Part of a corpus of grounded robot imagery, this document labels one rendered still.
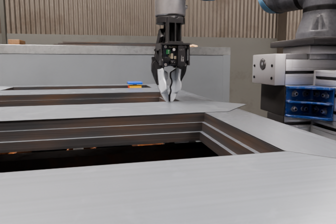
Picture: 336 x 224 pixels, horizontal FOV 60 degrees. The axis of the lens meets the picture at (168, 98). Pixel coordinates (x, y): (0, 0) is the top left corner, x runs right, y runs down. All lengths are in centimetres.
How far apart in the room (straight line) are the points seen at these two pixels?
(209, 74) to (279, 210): 136
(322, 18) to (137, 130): 66
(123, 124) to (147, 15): 318
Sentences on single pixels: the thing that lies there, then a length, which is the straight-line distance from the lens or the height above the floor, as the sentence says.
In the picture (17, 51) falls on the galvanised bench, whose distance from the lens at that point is 149.
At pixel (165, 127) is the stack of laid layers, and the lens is 56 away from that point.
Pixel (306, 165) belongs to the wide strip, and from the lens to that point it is 32.
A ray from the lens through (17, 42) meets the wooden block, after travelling 187.
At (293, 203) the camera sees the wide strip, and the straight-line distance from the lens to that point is 24.
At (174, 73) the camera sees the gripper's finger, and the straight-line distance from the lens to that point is 75.
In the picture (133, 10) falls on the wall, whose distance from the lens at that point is 369.
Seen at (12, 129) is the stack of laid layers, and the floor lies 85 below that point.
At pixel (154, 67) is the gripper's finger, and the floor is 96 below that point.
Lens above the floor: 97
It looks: 7 degrees down
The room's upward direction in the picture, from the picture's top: straight up
